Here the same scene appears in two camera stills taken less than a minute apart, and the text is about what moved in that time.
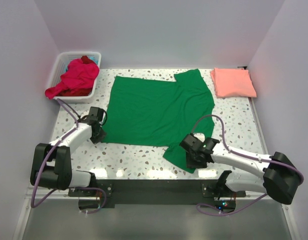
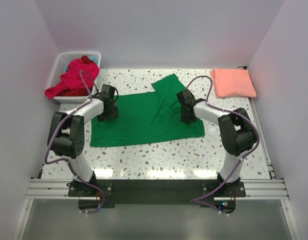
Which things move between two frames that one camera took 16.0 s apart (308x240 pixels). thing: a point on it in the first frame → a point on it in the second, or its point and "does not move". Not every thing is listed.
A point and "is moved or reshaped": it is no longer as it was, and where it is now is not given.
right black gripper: (190, 163) → (185, 119)
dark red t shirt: (86, 60) does not move
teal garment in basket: (93, 58) does not move
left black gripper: (100, 137) → (113, 113)
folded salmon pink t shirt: (233, 82) does not move
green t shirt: (157, 112) is moved or reshaped
